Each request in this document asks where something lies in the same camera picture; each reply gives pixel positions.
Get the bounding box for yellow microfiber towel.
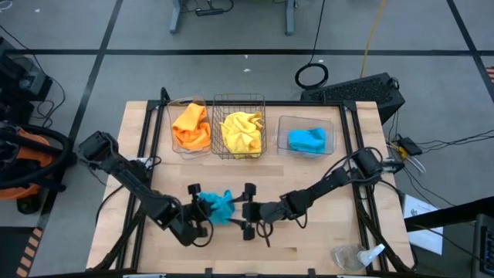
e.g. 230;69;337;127
218;120;264;160
227;110;266;140

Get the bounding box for black hanging cable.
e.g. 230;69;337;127
294;0;330;91

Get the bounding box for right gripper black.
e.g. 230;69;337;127
227;183;276;241

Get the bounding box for black power strip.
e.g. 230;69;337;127
195;7;225;18

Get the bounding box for orange shop vacuum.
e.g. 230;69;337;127
0;127;52;202

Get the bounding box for yellow hanging cable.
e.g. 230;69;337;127
360;0;387;79

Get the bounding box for black vacuum hose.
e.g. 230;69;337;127
0;122;75;191

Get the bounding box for black computer tower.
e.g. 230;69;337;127
299;72;406;125

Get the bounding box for black power adapter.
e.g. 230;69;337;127
397;135;424;157

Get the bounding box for black equipment box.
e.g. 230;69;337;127
0;36;54;125

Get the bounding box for grey desk leg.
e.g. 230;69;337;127
284;0;298;37
168;0;183;35

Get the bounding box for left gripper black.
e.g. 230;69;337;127
179;183;215;239

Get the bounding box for black wire basket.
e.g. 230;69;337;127
211;93;268;161

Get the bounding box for clear plastic bin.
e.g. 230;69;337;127
165;95;213;160
276;114;336;158

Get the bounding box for white paper sheet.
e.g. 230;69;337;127
402;193;445;256

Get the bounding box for orange microfiber towel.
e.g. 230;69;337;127
172;103;208;134
172;123;212;152

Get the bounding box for blue microfiber towel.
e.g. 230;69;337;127
287;127;328;155
198;188;236;226

